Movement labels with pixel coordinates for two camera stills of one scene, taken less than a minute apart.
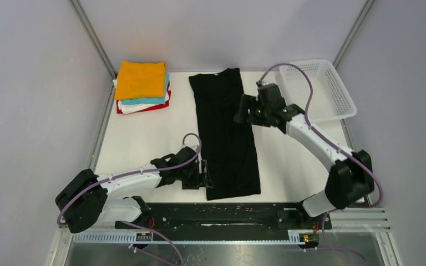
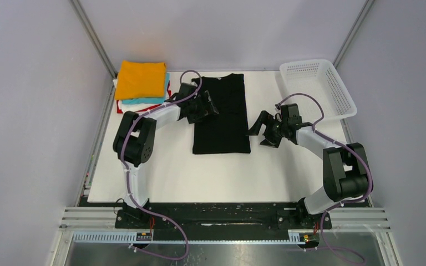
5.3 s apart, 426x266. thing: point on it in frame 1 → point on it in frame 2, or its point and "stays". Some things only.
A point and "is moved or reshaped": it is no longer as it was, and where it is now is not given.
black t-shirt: [226, 146] is moved or reshaped
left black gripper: [202, 173] → [201, 108]
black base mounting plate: [228, 216] stays
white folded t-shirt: [127, 108] stays
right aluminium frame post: [355, 29] stays
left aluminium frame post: [94, 37] stays
